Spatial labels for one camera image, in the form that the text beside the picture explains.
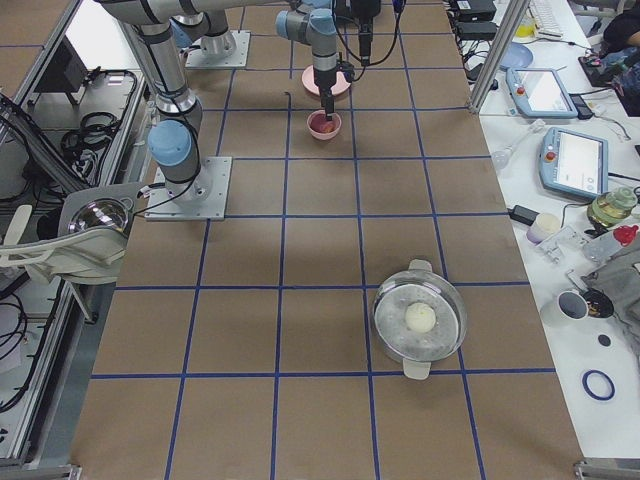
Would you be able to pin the teach pendant far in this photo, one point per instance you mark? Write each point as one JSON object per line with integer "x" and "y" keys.
{"x": 539, "y": 93}

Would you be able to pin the white steamed bun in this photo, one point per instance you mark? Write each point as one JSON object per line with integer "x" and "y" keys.
{"x": 420, "y": 317}

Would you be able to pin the red apple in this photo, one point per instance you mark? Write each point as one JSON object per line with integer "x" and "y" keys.
{"x": 324, "y": 127}

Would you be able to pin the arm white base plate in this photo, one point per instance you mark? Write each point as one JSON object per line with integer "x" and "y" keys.
{"x": 205, "y": 199}
{"x": 223, "y": 52}

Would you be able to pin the small pink bowl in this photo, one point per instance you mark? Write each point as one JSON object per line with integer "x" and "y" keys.
{"x": 314, "y": 117}

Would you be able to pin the teach pendant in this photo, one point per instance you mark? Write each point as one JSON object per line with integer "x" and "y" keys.
{"x": 574, "y": 163}
{"x": 539, "y": 93}

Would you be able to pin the black power adapter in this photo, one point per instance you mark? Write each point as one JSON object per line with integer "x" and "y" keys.
{"x": 522, "y": 215}

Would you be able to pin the teach pendant near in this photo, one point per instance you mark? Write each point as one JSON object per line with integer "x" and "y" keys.
{"x": 574, "y": 163}

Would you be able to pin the white mug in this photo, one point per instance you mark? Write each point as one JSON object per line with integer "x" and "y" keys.
{"x": 566, "y": 308}

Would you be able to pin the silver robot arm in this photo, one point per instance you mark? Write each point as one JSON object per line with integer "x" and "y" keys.
{"x": 320, "y": 35}
{"x": 173, "y": 141}

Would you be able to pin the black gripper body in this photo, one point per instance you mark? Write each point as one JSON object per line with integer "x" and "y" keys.
{"x": 326, "y": 83}

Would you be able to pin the open white rice cooker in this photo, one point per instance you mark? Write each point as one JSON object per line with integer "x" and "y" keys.
{"x": 90, "y": 257}

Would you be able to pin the glass steamer pot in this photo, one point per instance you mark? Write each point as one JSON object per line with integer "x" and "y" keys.
{"x": 416, "y": 352}

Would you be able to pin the aluminium frame post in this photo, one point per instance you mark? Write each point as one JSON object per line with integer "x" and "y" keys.
{"x": 508, "y": 25}

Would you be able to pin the pink plate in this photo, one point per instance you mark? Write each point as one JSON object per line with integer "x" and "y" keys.
{"x": 340, "y": 87}

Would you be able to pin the glass oil bottle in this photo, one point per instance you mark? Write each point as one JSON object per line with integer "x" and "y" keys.
{"x": 611, "y": 208}

